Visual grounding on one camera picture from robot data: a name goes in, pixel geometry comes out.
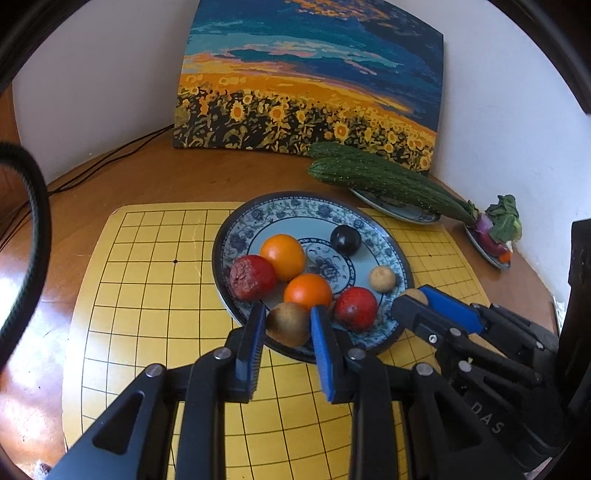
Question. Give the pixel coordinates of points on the small blue rimmed plate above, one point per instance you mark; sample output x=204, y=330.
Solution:
x=406, y=213
x=475, y=242

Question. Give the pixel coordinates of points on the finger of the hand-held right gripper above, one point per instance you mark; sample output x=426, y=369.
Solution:
x=452, y=309
x=415, y=318

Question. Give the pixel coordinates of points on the green cucumber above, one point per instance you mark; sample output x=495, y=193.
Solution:
x=341, y=151
x=369, y=180

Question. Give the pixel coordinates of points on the tan longan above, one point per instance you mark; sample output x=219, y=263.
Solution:
x=383, y=279
x=413, y=295

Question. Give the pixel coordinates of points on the dark purple plum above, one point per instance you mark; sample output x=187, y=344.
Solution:
x=346, y=240

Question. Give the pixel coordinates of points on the brown kiwi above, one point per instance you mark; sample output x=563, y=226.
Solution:
x=288, y=323

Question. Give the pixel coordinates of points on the wrinkled red plum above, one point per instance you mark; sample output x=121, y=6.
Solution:
x=251, y=278

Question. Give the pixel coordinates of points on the red apple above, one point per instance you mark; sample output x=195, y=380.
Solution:
x=355, y=308

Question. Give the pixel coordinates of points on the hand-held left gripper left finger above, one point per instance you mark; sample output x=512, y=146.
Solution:
x=251, y=353

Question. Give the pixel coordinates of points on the purple onion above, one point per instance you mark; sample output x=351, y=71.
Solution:
x=485, y=226

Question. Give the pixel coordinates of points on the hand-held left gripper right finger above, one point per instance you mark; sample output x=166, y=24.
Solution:
x=325, y=355

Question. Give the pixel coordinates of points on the small orange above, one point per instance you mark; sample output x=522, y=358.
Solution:
x=282, y=256
x=308, y=291

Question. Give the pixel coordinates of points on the green leafy vegetable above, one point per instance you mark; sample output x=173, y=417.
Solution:
x=505, y=217

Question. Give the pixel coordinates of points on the large blue floral plate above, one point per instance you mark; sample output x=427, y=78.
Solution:
x=258, y=226

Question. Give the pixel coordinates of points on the yellow grid board mat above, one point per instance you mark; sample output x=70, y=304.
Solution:
x=152, y=286

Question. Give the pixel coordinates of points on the sunflower field painting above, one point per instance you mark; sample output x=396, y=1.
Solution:
x=300, y=55

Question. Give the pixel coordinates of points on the orange carrot piece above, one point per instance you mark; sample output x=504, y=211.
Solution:
x=506, y=257

